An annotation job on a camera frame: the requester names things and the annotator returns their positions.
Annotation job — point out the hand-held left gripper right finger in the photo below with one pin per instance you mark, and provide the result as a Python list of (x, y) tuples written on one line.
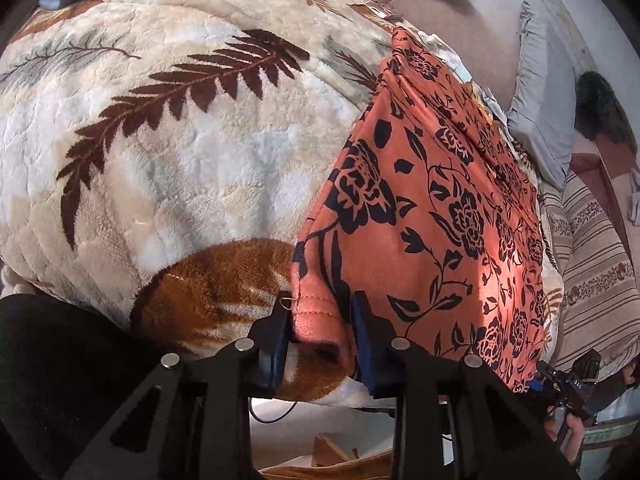
[(364, 347)]

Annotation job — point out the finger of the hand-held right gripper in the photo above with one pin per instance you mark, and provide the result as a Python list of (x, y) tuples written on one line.
[(537, 385)]

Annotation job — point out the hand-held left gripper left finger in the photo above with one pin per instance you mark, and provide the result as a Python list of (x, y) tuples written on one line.
[(274, 357)]

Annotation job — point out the orange floral garment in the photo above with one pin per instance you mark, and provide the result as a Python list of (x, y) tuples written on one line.
[(425, 240)]

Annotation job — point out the person's right hand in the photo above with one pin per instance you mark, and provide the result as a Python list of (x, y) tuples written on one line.
[(572, 440)]

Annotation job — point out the wooden block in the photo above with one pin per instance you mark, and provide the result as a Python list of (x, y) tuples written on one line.
[(330, 452)]

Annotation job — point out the striped floral bedsheet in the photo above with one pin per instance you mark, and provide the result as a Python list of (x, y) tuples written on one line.
[(595, 270)]

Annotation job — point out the leaf print fleece blanket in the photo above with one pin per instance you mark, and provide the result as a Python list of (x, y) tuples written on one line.
[(175, 170)]

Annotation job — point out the dark furry cloth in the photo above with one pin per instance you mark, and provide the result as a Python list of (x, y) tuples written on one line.
[(600, 105)]

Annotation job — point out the light grey pillow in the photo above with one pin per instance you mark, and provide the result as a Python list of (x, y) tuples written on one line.
[(542, 100)]

